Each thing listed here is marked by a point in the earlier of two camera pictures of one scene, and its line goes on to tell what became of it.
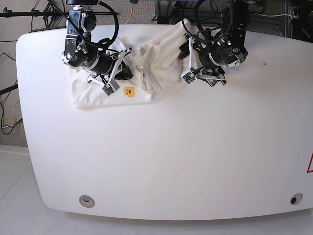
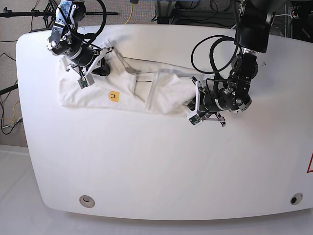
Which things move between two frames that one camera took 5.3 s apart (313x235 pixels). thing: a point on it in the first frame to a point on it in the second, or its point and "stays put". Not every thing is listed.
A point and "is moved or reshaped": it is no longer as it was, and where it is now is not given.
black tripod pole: (49, 13) stays put
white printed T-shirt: (157, 69) is moved or reshaped
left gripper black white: (206, 65) to (208, 104)
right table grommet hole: (296, 199) stays put
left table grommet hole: (86, 201) stays put
